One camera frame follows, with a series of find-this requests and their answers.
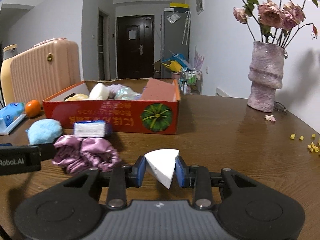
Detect white wedge makeup sponge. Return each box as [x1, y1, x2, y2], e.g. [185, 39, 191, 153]
[144, 148, 180, 189]

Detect purple feather decoration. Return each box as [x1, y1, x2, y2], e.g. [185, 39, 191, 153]
[193, 47, 204, 71]

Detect yellow crumbs on table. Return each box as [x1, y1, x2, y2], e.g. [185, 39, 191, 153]
[289, 133, 319, 155]

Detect dried pink roses bouquet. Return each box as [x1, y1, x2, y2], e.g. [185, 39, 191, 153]
[233, 0, 319, 49]

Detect orange tangerine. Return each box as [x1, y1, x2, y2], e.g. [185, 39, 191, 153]
[24, 100, 41, 118]

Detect yellow thermos jug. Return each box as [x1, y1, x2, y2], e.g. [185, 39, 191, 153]
[1, 44, 18, 106]

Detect dark brown entrance door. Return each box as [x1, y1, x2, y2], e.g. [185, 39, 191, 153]
[117, 15, 154, 79]

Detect red cardboard pumpkin box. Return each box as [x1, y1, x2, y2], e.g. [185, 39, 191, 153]
[42, 79, 181, 134]

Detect blue yellow bags pile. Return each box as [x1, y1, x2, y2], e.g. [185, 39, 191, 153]
[161, 53, 190, 73]

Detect purple textured vase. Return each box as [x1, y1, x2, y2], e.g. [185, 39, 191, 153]
[247, 41, 286, 113]

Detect white cylindrical sponge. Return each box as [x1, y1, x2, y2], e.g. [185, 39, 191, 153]
[88, 83, 110, 100]

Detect fallen pink petal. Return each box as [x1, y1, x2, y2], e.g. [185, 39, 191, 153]
[264, 115, 276, 122]

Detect iridescent translucent shower cap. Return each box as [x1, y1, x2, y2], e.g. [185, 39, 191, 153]
[114, 86, 141, 100]

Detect light blue fluffy puff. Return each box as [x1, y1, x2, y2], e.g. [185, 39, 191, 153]
[26, 119, 63, 145]

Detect grey refrigerator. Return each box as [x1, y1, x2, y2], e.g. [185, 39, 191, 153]
[161, 11, 189, 79]

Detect pink layered cleaning sponge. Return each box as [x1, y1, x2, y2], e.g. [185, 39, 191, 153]
[140, 78, 176, 101]

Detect white yellow plush alpaca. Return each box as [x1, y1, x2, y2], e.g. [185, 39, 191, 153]
[65, 94, 89, 101]

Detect pink ribbed small suitcase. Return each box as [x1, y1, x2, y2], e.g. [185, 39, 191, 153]
[10, 38, 81, 103]

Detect blue pocket tissue pack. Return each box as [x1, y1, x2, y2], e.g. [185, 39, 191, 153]
[73, 120, 113, 138]

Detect purple satin scrunchie bonnet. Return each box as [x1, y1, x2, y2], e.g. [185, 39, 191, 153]
[52, 135, 121, 175]

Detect lavender fluffy towel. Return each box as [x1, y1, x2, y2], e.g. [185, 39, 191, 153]
[107, 84, 124, 99]

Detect white wall electrical panel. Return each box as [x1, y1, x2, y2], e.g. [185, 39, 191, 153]
[196, 0, 204, 15]

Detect yellow box on refrigerator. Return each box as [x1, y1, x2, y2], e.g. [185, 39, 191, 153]
[170, 3, 189, 12]

